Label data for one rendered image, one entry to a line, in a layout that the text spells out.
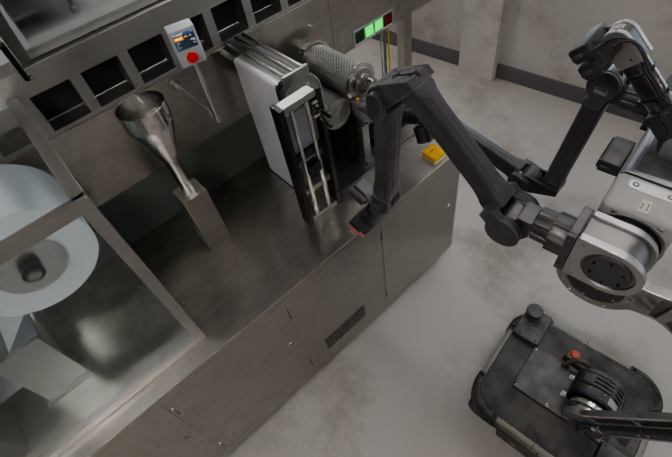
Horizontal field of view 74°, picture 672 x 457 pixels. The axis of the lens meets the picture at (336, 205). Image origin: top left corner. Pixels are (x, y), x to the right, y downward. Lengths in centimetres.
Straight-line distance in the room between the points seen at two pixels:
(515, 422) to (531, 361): 26
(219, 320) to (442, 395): 119
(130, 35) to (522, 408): 197
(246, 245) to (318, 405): 97
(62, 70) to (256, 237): 82
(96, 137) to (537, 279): 219
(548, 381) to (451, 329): 55
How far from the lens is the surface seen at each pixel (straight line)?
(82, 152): 165
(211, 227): 168
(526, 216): 98
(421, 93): 91
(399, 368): 236
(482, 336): 245
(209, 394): 177
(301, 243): 165
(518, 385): 212
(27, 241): 107
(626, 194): 100
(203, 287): 167
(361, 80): 168
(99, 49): 155
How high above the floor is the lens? 222
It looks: 49 degrees down
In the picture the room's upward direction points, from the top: 11 degrees counter-clockwise
